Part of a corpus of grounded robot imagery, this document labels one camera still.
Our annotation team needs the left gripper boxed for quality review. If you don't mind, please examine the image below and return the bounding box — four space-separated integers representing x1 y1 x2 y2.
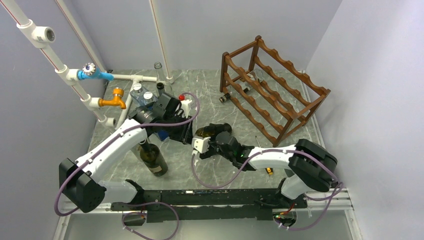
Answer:
162 112 194 144

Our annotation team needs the labelled dark wine bottle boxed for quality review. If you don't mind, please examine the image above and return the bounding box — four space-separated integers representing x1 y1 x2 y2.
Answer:
195 123 232 138

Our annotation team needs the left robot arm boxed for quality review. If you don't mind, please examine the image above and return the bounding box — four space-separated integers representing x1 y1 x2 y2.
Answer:
54 93 200 216

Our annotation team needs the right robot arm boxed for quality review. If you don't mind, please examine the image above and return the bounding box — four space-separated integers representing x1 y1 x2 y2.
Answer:
191 131 338 208

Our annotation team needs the blue square bottle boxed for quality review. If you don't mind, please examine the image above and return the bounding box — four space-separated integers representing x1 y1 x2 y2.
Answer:
155 130 169 142

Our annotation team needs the dark green wine bottle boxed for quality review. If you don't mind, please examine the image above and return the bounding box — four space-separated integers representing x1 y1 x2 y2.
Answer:
156 82 166 96

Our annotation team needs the clear stoppered glass bottle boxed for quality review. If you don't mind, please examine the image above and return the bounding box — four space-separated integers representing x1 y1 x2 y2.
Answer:
130 82 158 106

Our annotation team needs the clear tall empty bottle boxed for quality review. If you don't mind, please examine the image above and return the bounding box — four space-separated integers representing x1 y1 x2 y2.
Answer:
154 61 172 92

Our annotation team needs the wooden wine rack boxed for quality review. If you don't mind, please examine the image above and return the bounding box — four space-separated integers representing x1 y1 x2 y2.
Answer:
219 35 331 148

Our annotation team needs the yellow black screwdriver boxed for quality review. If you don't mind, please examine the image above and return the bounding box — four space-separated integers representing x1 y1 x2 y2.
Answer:
255 136 274 176

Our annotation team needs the orange brass tap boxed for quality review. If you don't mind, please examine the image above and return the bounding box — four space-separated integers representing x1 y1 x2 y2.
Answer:
97 87 127 110

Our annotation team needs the blue tap valve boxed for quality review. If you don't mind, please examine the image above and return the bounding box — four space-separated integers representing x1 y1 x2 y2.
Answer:
77 62 115 81

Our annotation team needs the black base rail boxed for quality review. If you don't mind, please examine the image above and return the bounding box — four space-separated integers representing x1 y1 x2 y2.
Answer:
110 188 308 223

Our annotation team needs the white pvc pipe frame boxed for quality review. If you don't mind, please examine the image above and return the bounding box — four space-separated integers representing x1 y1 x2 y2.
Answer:
0 0 157 131

